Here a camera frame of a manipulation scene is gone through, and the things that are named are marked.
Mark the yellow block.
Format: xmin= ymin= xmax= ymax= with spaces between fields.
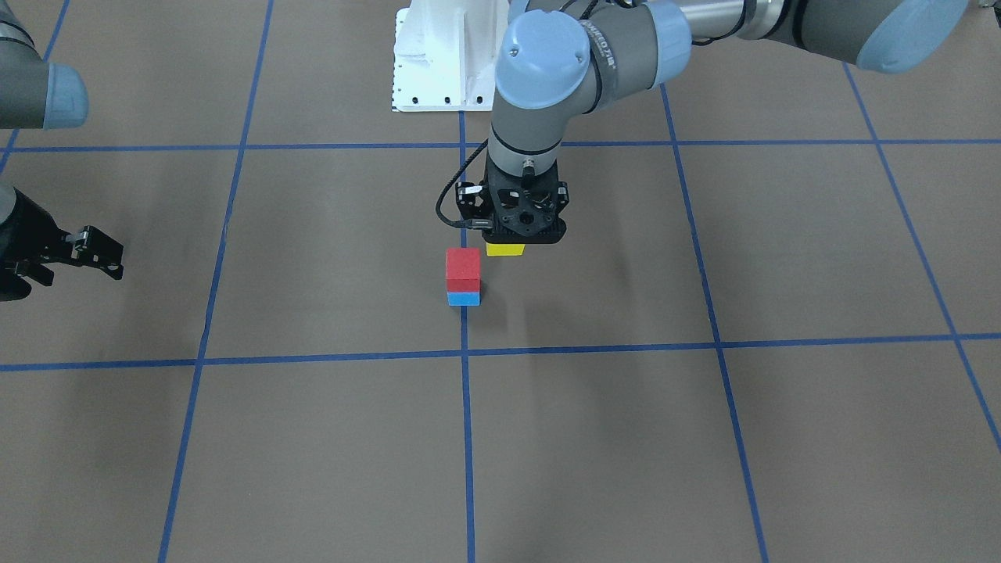
xmin=486 ymin=243 xmax=526 ymax=257

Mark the white camera pedestal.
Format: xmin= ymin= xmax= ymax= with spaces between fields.
xmin=391 ymin=1 xmax=511 ymax=112

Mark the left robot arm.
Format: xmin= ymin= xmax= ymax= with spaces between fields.
xmin=450 ymin=1 xmax=968 ymax=245

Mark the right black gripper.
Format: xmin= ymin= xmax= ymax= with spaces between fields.
xmin=1 ymin=186 xmax=124 ymax=302

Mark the blue block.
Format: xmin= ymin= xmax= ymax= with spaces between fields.
xmin=447 ymin=292 xmax=480 ymax=307

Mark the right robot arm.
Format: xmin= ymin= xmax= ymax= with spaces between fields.
xmin=1 ymin=1 xmax=124 ymax=302

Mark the red block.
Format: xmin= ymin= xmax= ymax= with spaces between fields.
xmin=446 ymin=247 xmax=482 ymax=293

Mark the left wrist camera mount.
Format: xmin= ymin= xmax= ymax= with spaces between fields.
xmin=454 ymin=181 xmax=493 ymax=231

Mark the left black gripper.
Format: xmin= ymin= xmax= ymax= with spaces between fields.
xmin=483 ymin=168 xmax=569 ymax=245

